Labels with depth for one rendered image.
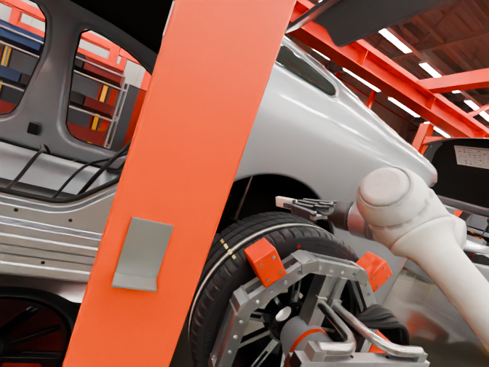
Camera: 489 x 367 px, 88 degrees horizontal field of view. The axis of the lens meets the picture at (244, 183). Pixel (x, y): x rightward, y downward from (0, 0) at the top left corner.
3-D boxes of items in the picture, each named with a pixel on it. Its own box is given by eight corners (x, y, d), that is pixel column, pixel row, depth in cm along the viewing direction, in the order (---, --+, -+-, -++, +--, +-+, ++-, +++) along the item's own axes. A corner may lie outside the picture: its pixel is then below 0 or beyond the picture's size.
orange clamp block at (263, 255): (274, 260, 75) (263, 236, 72) (287, 274, 68) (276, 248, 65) (255, 273, 73) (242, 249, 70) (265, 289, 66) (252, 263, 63)
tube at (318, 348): (319, 307, 75) (332, 274, 74) (371, 362, 57) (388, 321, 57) (268, 301, 68) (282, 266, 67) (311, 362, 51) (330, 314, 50)
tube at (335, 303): (365, 312, 83) (378, 283, 82) (424, 362, 65) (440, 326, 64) (324, 308, 76) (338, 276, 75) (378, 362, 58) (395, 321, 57)
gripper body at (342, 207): (345, 237, 61) (311, 227, 68) (359, 225, 67) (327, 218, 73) (346, 207, 59) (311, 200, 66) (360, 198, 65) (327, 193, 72)
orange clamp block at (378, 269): (356, 280, 89) (375, 263, 90) (375, 293, 81) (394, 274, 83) (349, 267, 86) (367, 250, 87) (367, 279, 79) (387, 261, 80)
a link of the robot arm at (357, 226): (383, 233, 63) (359, 227, 67) (385, 198, 61) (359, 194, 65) (370, 247, 57) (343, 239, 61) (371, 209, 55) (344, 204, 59)
